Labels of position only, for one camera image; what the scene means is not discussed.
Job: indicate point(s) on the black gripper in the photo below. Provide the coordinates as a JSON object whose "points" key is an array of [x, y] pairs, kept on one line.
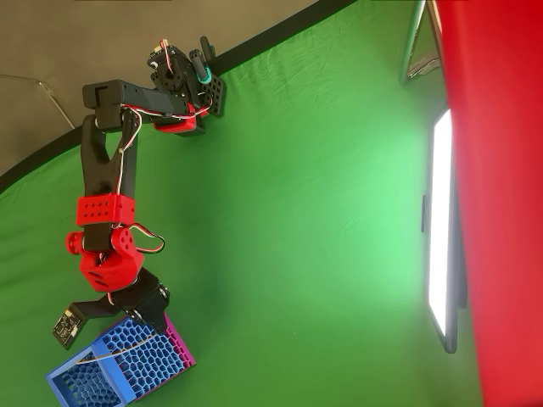
{"points": [[142, 298]]}

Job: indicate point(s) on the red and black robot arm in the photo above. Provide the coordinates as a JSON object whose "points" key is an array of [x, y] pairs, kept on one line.
{"points": [[97, 169]]}

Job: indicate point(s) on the blue mesh basket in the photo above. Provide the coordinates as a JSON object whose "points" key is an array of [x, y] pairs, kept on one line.
{"points": [[140, 360]]}

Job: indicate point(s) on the blue pink honeycomb plastic tray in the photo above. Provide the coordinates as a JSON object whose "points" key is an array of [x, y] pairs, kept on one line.
{"points": [[183, 352]]}

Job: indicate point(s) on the green table cloth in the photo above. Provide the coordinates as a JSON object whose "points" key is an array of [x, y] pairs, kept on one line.
{"points": [[297, 233]]}

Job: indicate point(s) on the black monitor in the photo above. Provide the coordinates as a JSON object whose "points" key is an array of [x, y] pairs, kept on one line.
{"points": [[441, 220]]}

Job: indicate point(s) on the red vertical panel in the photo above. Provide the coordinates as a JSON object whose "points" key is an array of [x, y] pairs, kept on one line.
{"points": [[500, 191]]}

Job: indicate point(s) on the chrome tube stand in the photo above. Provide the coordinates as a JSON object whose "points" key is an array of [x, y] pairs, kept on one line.
{"points": [[413, 42]]}

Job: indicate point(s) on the wrist camera board with mount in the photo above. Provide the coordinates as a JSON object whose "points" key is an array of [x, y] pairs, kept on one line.
{"points": [[65, 328]]}

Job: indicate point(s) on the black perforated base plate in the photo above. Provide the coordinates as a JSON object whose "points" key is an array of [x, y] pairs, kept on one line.
{"points": [[216, 93]]}

